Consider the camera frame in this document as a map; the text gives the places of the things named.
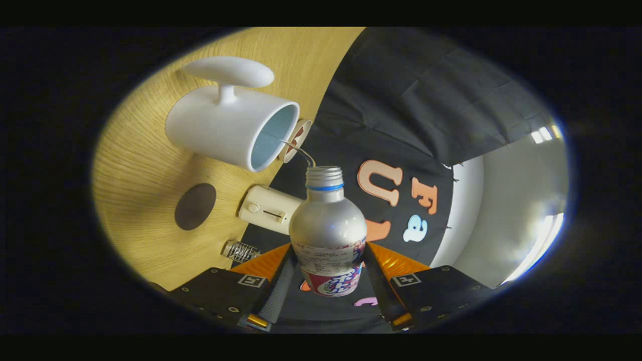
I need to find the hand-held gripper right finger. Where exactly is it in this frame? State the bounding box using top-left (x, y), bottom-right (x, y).
top-left (363, 242), bottom-right (502, 331)

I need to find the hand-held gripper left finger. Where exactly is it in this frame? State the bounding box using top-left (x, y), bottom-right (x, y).
top-left (168, 243), bottom-right (296, 332)

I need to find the silver juice bottle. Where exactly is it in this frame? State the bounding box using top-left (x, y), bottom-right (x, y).
top-left (289, 166), bottom-right (368, 297)

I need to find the dark brown round coaster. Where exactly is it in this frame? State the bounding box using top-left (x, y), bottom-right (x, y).
top-left (175, 183), bottom-right (217, 231)

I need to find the white cup with knob handle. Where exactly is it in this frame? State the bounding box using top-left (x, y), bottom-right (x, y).
top-left (165, 56), bottom-right (300, 172)

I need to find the cream toaster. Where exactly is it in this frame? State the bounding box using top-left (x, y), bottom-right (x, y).
top-left (238, 185), bottom-right (303, 236)

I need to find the white oval plate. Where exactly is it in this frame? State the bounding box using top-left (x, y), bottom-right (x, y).
top-left (279, 119), bottom-right (312, 164)

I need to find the wooden table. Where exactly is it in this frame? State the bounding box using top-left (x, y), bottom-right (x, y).
top-left (92, 27), bottom-right (367, 291)

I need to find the black backdrop cloth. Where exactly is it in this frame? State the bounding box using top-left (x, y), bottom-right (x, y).
top-left (241, 27), bottom-right (557, 334)

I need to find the ceiling strip light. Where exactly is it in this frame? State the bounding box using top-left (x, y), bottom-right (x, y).
top-left (531, 125), bottom-right (562, 145)

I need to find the wire mesh utensil basket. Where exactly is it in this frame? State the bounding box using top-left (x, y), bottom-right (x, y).
top-left (221, 240), bottom-right (261, 264)

